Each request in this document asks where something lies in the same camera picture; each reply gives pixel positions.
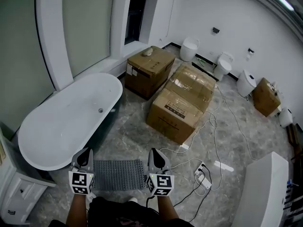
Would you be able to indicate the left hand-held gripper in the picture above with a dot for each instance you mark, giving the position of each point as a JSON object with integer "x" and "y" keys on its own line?
{"x": 80, "y": 182}

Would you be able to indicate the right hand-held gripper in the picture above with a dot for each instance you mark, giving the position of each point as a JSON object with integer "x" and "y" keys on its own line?
{"x": 162, "y": 183}

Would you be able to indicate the grey perforated rubber bath mat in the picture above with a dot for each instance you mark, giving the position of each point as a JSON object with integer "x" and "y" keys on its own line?
{"x": 118, "y": 174}

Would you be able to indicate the person's left forearm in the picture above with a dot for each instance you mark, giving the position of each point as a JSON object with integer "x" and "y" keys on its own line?
{"x": 77, "y": 209}

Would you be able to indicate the person's right forearm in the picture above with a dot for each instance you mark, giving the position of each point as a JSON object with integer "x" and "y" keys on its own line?
{"x": 168, "y": 208}

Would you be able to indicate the small white plug adapter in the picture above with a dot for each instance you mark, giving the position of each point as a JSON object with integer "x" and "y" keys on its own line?
{"x": 185, "y": 146}

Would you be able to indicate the person's left white shoe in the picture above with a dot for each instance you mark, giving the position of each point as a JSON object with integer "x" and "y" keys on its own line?
{"x": 91, "y": 197}

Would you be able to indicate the person's white shoe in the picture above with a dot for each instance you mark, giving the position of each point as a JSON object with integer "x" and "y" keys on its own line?
{"x": 133, "y": 199}
{"x": 91, "y": 197}

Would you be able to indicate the white oval bathtub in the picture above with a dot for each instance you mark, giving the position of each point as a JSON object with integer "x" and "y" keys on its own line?
{"x": 66, "y": 124}

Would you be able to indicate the person's right white shoe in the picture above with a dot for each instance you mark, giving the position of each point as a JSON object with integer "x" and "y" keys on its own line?
{"x": 133, "y": 199}

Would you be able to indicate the white power adapter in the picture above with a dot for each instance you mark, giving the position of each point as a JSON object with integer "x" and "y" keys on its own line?
{"x": 204, "y": 182}

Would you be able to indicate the person's black printed shirt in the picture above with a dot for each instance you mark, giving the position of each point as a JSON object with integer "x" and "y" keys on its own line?
{"x": 123, "y": 214}

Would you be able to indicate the large taped cardboard box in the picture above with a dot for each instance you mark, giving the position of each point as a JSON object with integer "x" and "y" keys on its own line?
{"x": 182, "y": 103}

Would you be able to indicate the white drawer cabinet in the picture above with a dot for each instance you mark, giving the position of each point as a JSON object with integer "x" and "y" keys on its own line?
{"x": 21, "y": 188}

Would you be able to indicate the dark brown cardboard box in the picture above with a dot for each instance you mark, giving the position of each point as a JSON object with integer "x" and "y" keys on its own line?
{"x": 149, "y": 72}

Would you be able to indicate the white rectangular fixture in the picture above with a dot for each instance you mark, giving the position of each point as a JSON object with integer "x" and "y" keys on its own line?
{"x": 262, "y": 190}

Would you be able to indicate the green hand tool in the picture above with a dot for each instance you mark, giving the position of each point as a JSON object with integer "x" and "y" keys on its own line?
{"x": 201, "y": 62}

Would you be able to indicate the beige lump object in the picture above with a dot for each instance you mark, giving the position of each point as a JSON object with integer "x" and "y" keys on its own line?
{"x": 147, "y": 52}

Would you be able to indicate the white toilet with open seat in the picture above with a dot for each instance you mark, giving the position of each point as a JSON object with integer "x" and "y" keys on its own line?
{"x": 223, "y": 66}

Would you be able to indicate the round white toilet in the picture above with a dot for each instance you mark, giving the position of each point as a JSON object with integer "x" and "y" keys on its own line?
{"x": 189, "y": 49}

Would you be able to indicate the white toilet with black panel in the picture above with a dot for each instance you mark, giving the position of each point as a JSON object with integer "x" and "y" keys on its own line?
{"x": 246, "y": 83}

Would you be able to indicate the small cardboard box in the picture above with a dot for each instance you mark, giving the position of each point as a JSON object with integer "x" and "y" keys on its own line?
{"x": 266, "y": 97}

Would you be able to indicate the cluttered white shelf unit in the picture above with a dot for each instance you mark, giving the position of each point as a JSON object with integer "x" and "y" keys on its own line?
{"x": 294, "y": 204}

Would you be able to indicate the dark window opening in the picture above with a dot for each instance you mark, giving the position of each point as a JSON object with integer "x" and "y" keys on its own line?
{"x": 136, "y": 13}

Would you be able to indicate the brown wooden frame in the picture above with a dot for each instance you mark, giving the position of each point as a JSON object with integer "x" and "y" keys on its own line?
{"x": 296, "y": 142}

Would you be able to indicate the black wall fixture with paper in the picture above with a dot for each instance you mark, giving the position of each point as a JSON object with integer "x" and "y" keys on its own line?
{"x": 250, "y": 53}

